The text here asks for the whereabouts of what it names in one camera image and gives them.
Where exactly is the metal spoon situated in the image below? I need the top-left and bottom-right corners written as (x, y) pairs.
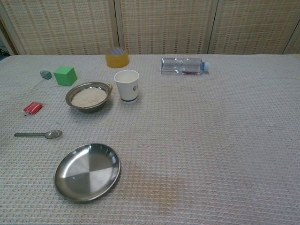
top-left (14, 129), bottom-right (63, 140)

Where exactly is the white paper cup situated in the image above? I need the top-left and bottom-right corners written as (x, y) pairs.
top-left (113, 70), bottom-right (140, 105)

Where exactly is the metal bowl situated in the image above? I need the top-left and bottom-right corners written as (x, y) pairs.
top-left (65, 82), bottom-right (113, 113)

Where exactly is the clear plastic water bottle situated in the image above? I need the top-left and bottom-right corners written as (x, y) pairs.
top-left (161, 57), bottom-right (210, 75)

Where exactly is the beige woven tablecloth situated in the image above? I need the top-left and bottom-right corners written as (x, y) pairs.
top-left (0, 54), bottom-right (300, 225)

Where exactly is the yellow tape roll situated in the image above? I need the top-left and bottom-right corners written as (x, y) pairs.
top-left (105, 47), bottom-right (129, 69)

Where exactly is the stainless steel plate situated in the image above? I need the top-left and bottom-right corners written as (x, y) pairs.
top-left (53, 143), bottom-right (121, 203)

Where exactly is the woven bamboo screen panel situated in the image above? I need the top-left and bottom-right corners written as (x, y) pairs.
top-left (282, 30), bottom-right (300, 55)
top-left (114, 0), bottom-right (220, 55)
top-left (0, 0), bottom-right (120, 56)
top-left (208, 0), bottom-right (300, 55)

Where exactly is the green cube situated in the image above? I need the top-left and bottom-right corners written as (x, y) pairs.
top-left (53, 66), bottom-right (78, 86)

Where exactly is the small grey-green block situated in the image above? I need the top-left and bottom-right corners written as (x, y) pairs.
top-left (39, 70), bottom-right (53, 80)

